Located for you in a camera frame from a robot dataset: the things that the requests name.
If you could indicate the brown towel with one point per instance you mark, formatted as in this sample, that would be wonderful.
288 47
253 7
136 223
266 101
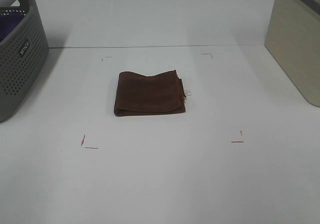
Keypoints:
139 95

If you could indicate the grey perforated plastic basket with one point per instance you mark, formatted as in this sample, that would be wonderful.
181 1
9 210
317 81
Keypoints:
23 54

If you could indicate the beige storage box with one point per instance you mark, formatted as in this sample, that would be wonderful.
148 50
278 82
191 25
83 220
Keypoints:
292 38

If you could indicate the purple towel in basket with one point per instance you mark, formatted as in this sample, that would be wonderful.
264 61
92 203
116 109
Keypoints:
8 22

